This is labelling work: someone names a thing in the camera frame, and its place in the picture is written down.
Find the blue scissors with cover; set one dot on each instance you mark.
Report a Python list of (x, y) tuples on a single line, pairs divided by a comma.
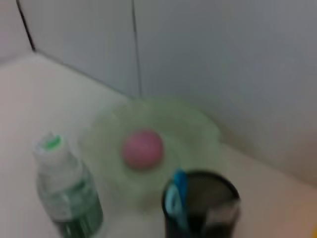
[(178, 196)]

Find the pink peach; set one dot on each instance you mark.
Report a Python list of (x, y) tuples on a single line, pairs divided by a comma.
[(142, 148)]

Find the black mesh pen holder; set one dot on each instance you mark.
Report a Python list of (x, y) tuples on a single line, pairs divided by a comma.
[(218, 183)]

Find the green label water bottle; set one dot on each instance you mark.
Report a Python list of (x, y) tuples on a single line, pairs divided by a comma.
[(69, 193)]

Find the green glass fruit plate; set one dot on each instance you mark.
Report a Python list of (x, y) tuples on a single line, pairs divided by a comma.
[(178, 124)]

